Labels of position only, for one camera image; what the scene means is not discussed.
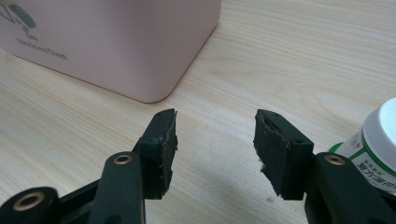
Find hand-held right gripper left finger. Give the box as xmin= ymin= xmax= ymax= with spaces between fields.
xmin=132 ymin=107 xmax=179 ymax=201

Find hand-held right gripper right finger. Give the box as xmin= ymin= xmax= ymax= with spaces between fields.
xmin=252 ymin=108 xmax=316 ymax=201

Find white capped medicine bottle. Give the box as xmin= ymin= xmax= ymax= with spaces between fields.
xmin=328 ymin=97 xmax=396 ymax=197

